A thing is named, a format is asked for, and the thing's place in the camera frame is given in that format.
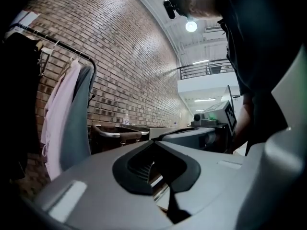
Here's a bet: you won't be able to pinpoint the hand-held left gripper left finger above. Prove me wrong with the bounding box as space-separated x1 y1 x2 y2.
33 139 174 230

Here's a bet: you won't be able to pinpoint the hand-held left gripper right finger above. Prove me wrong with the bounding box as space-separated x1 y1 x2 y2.
153 140 265 230

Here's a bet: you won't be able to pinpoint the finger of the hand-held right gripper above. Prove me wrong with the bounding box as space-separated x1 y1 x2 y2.
157 126 216 150

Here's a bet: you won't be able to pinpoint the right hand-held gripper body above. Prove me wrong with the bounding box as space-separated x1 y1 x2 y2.
190 101 238 153

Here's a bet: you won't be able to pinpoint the person's right forearm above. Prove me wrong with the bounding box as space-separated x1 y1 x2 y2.
231 89 255 153

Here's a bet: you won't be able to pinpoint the white partition board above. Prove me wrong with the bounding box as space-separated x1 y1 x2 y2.
222 84 235 105

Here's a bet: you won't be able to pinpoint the black balcony railing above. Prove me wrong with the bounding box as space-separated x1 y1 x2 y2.
177 58 237 81

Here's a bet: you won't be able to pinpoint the person's dark clothed torso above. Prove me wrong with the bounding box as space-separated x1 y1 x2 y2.
213 0 307 157

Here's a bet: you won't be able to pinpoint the grey blue garment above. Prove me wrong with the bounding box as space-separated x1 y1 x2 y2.
59 63 94 173

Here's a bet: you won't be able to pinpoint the pink garment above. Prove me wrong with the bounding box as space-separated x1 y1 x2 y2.
40 57 82 182

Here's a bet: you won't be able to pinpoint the round ceiling lamp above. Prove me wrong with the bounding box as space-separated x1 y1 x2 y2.
185 20 198 33

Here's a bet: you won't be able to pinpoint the person's head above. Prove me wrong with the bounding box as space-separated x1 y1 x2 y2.
184 0 223 20

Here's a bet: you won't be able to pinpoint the black garment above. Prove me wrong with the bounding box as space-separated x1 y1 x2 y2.
0 31 44 182

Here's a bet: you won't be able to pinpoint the light wooden clothes hanger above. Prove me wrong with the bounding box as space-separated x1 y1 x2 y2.
33 39 44 53
59 55 79 79

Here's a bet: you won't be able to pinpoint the metal clip hanger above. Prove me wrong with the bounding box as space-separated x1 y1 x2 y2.
36 56 47 77

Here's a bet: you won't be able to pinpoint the black clothes rack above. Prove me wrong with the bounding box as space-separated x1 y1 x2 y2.
9 23 97 81

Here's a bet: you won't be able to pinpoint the white clothes hanger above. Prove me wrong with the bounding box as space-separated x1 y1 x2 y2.
41 39 61 55

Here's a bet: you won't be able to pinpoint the black head-mounted camera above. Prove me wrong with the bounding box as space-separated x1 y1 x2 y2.
163 0 207 20

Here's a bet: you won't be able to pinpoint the white red wall poster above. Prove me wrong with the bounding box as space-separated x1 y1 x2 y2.
10 9 42 31

